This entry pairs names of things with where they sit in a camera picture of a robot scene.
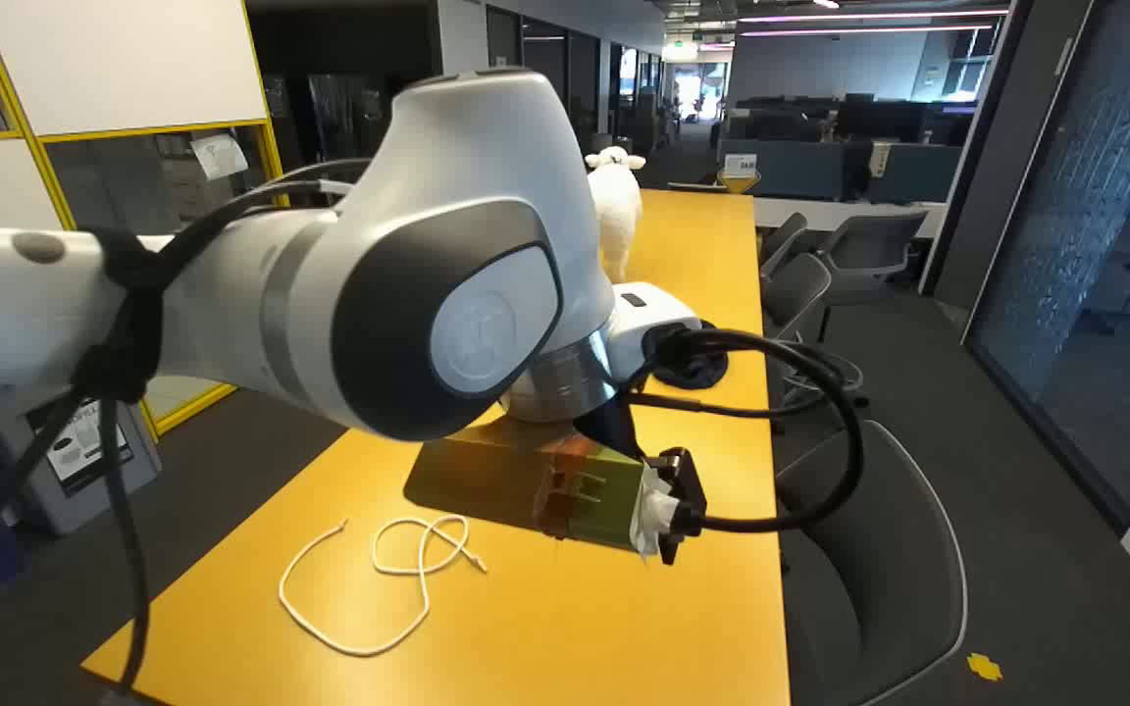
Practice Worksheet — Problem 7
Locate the large grey office chair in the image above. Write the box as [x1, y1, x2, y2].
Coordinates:
[776, 414, 973, 706]

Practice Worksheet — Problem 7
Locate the white sheep toy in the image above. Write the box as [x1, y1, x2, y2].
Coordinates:
[586, 145, 651, 284]

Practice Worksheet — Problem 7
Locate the white paper note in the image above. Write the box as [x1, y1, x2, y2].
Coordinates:
[187, 130, 256, 182]

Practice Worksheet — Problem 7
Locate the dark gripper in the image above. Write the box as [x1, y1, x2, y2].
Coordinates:
[404, 427, 657, 556]

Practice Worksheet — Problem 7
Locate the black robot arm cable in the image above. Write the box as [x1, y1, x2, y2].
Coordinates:
[0, 154, 871, 692]

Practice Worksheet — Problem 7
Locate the dark office desk row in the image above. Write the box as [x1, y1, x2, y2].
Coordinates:
[726, 88, 973, 206]

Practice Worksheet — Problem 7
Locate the white braided rope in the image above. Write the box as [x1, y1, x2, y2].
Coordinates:
[275, 509, 492, 664]

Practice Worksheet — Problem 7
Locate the yellow floor marker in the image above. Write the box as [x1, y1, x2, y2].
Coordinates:
[965, 647, 1008, 684]

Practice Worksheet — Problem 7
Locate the grey box with label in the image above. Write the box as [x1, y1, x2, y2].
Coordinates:
[0, 386, 163, 535]

